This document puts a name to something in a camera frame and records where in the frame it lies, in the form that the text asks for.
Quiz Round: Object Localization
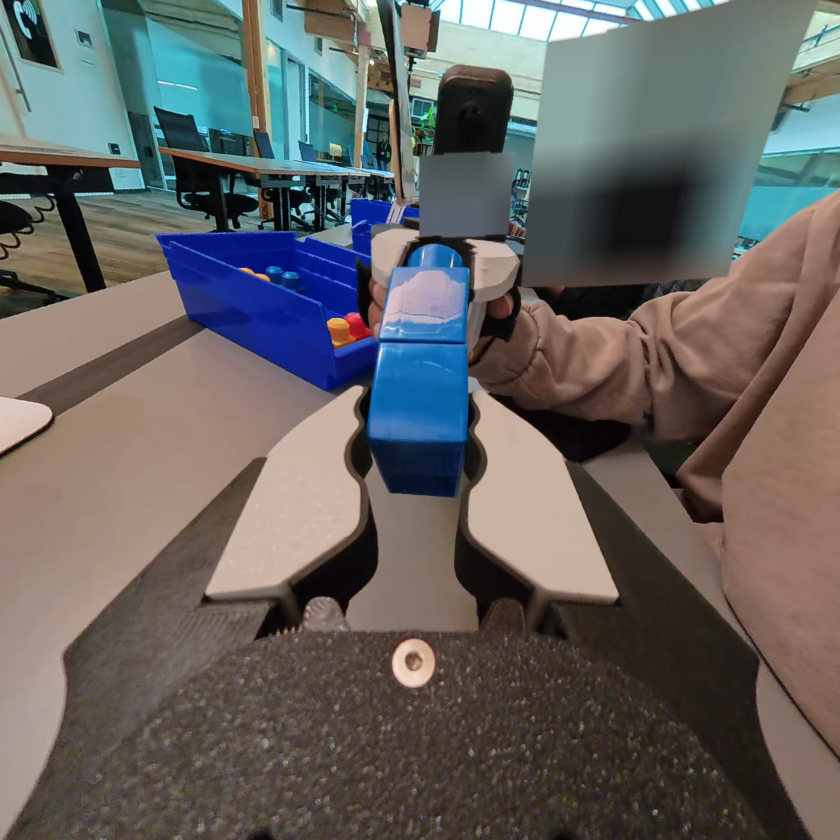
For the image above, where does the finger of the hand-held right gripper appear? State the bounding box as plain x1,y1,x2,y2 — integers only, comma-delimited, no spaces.
467,238,524,305
370,222,422,290

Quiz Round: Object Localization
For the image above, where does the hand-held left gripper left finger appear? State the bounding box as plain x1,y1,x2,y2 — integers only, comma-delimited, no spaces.
204,386,380,603

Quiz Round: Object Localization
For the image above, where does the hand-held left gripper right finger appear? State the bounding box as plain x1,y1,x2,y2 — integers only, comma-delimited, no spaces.
455,390,621,606

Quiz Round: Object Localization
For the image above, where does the blue single-stud mega block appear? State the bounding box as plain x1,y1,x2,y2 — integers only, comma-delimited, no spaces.
377,243,475,347
366,341,471,497

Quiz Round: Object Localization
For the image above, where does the blue plastic parts bin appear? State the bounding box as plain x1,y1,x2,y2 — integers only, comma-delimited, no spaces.
155,230,380,392
350,197,421,258

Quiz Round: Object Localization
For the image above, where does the person's right forearm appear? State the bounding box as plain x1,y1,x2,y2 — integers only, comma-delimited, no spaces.
467,190,840,460

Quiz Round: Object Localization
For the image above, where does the person's right hand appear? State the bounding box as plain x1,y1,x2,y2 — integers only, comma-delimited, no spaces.
366,276,519,367

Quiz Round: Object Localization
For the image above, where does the long wooden desk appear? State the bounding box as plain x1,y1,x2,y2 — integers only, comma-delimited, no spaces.
159,147,395,232

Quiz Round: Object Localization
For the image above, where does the black office chair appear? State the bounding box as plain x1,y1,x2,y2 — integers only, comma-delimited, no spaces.
153,106,261,232
0,197,60,299

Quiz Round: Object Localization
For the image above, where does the person's beige hoodie torso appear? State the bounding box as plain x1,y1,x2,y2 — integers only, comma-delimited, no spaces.
676,315,840,756

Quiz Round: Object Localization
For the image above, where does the white document stand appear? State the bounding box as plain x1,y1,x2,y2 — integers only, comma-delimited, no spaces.
0,397,53,455

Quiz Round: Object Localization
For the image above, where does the wooden desk with black legs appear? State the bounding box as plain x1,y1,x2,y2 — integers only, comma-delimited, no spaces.
0,134,144,295

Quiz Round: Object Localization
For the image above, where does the wooden post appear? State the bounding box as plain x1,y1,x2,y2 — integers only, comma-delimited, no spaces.
241,0,273,142
354,41,372,168

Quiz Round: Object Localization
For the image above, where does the framed black wall sign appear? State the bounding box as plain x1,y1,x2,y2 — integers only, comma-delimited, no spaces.
2,0,64,72

